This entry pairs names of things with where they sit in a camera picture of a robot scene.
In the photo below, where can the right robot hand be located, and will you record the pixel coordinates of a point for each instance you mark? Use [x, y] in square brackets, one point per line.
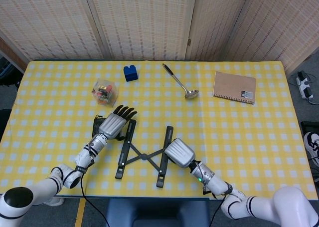
[180, 152]

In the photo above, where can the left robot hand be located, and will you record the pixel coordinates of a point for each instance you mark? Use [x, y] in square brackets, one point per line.
[112, 126]

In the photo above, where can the black folding laptop stand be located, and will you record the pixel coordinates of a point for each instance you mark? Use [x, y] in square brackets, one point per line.
[143, 157]

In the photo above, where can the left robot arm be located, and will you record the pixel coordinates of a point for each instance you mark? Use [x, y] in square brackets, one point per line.
[84, 157]

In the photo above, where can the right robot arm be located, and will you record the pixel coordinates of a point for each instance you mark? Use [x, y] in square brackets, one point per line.
[216, 183]

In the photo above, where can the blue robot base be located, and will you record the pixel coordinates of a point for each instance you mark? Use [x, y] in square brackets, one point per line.
[157, 212]

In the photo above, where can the clear box with toys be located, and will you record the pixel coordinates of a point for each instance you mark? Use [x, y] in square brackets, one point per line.
[104, 92]

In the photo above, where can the blue building block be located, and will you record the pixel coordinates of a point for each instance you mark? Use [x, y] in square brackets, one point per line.
[130, 74]

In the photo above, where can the yellow checked tablecloth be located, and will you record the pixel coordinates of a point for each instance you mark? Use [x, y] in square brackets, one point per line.
[236, 127]

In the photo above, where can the brown spiral notebook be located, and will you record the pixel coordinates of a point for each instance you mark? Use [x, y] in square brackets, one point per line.
[233, 87]

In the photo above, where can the yellow floor tape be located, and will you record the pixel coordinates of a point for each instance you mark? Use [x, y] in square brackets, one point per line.
[80, 212]

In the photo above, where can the white shoe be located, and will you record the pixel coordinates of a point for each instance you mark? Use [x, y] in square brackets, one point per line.
[56, 201]

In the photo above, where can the beige woven folding screen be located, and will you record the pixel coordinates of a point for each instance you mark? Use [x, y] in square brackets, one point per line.
[149, 25]

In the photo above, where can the black bag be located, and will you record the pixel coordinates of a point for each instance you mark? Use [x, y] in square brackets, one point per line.
[4, 122]

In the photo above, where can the white and black sneaker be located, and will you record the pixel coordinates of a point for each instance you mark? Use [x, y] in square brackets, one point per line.
[312, 147]

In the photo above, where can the white power strip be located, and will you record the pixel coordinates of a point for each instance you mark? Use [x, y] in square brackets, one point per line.
[304, 86]

